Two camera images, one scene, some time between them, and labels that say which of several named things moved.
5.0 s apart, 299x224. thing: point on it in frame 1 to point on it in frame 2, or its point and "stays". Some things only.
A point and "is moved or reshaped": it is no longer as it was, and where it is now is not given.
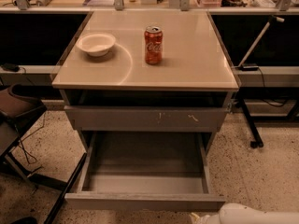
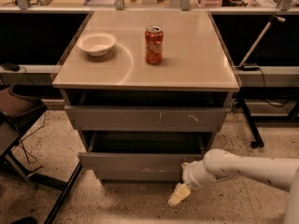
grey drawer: [144, 171] is moved or reshaped
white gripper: [207, 218] to [189, 175]
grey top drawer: [146, 119] stays
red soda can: [153, 45] stays
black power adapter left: [12, 67] stays
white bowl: [96, 44] stays
